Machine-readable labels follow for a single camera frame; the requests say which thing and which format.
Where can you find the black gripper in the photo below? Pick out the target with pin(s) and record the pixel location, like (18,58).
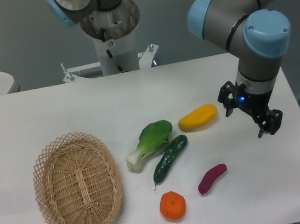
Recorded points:
(252,98)

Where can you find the woven wicker basket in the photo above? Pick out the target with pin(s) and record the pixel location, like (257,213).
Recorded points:
(76,181)

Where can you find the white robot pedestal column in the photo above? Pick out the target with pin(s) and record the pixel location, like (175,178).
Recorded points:
(117,55)

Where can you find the yellow mango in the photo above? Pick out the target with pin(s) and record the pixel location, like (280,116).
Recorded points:
(198,118)

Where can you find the white pedestal base frame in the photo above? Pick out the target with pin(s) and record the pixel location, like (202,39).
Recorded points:
(147,59)

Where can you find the orange tangerine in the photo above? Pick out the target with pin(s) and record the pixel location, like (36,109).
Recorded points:
(172,206)

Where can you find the green cucumber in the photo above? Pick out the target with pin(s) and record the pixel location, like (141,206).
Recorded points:
(175,148)

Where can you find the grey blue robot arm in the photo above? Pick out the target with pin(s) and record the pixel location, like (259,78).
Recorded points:
(258,37)

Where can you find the purple sweet potato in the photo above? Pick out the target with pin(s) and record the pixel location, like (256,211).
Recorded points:
(210,177)

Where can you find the green bok choy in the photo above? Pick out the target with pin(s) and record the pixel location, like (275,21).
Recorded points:
(152,139)

